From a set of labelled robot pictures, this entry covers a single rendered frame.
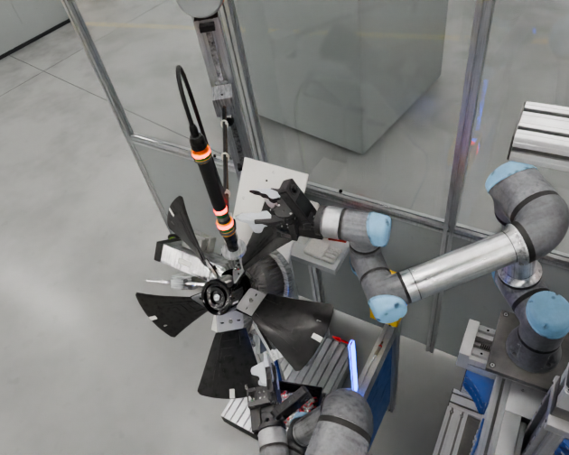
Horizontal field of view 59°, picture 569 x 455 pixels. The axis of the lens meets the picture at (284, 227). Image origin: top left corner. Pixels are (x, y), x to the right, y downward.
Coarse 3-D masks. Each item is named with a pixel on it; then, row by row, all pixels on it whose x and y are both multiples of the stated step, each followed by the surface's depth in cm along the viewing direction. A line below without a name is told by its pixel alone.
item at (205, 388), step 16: (224, 336) 163; (240, 336) 165; (224, 352) 164; (240, 352) 165; (208, 368) 164; (224, 368) 164; (240, 368) 165; (208, 384) 165; (224, 384) 165; (240, 384) 166; (256, 384) 166
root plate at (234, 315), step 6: (234, 312) 165; (240, 312) 166; (222, 318) 163; (228, 318) 164; (234, 318) 165; (240, 318) 166; (222, 324) 164; (228, 324) 164; (234, 324) 165; (240, 324) 166; (222, 330) 164; (228, 330) 164
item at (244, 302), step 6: (252, 288) 163; (246, 294) 161; (252, 294) 161; (258, 294) 161; (264, 294) 161; (240, 300) 160; (246, 300) 160; (258, 300) 160; (240, 306) 158; (246, 306) 158; (252, 306) 158; (246, 312) 157; (252, 312) 157
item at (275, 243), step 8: (264, 208) 160; (264, 232) 154; (272, 232) 151; (288, 232) 146; (256, 240) 156; (264, 240) 152; (272, 240) 150; (280, 240) 147; (288, 240) 146; (248, 248) 159; (256, 248) 154; (264, 248) 151; (272, 248) 149; (248, 256) 156; (256, 256) 153; (264, 256) 150; (248, 264) 154
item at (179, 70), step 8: (176, 72) 102; (184, 72) 108; (184, 80) 109; (184, 96) 103; (192, 96) 113; (184, 104) 104; (192, 104) 114; (224, 112) 168; (192, 120) 108; (200, 120) 118; (224, 120) 164; (200, 128) 120; (224, 128) 161; (224, 136) 158; (208, 144) 123; (224, 144) 156; (224, 152) 153; (224, 160) 151; (216, 168) 129; (224, 168) 148; (224, 176) 145; (224, 184) 142
